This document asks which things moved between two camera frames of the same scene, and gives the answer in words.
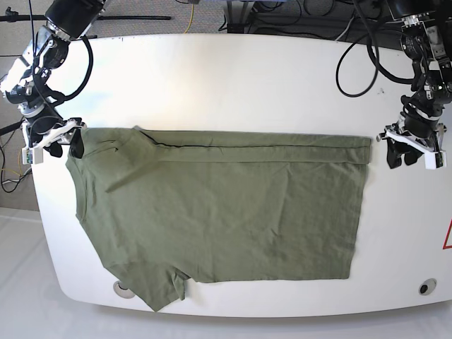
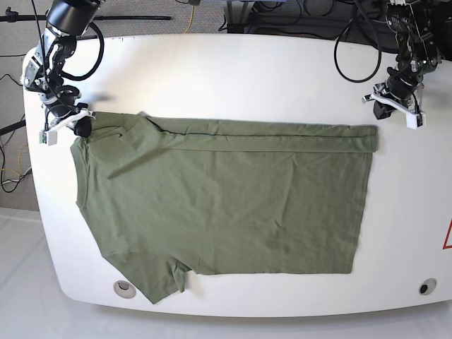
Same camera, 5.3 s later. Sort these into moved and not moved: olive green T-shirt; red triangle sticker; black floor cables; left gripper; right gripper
Moved: right gripper; left gripper; olive green T-shirt
Not moved: red triangle sticker; black floor cables
